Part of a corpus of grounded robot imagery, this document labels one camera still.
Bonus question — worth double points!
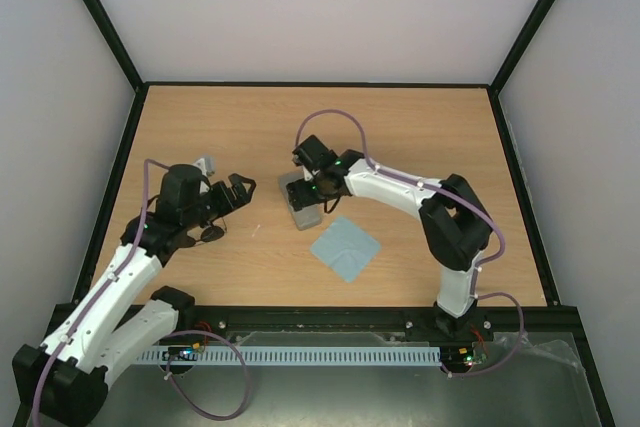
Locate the black right frame post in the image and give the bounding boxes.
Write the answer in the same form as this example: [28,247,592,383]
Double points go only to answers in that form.
[489,0,589,91]

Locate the black enclosure frame post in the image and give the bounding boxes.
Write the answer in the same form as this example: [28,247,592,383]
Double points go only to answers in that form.
[52,0,146,91]

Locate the black front mounting rail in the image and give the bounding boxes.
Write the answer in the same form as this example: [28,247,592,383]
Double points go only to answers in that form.
[178,305,586,345]

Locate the grey glasses case green lining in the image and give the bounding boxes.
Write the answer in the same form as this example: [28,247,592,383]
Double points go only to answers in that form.
[278,171,322,231]

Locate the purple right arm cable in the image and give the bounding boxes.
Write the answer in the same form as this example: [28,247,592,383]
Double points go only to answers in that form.
[295,110,525,378]

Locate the light blue cleaning cloth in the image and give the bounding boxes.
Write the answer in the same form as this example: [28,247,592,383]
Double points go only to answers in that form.
[310,216,381,283]

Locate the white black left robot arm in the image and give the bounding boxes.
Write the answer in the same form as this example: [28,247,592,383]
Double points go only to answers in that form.
[12,159,256,426]

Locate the black sunglasses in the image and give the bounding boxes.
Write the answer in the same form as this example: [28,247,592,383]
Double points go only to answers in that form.
[183,217,228,248]

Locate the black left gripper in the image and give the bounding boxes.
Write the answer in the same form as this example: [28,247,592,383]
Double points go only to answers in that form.
[184,173,257,230]

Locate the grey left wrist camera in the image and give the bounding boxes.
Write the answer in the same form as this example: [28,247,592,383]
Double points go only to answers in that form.
[194,155,215,177]

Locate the light blue slotted cable duct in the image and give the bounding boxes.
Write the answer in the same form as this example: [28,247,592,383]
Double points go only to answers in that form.
[134,345,441,367]

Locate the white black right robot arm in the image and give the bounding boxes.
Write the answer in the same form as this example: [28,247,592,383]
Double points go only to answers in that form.
[286,146,492,339]

